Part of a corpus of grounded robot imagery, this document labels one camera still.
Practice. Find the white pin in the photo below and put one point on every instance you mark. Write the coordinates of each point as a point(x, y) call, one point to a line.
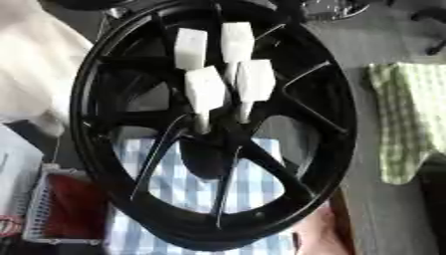
point(190, 50)
point(204, 88)
point(237, 41)
point(255, 79)

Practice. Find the black spoked wheel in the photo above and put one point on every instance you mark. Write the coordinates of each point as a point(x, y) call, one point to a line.
point(302, 109)

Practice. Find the person's hand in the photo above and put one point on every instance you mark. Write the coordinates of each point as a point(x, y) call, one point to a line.
point(316, 232)

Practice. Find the green white checked cloth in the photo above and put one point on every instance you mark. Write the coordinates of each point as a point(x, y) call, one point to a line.
point(406, 113)

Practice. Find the person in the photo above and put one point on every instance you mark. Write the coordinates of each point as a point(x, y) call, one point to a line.
point(35, 66)

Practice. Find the black office chair base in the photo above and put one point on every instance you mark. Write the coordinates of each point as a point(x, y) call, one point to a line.
point(432, 20)

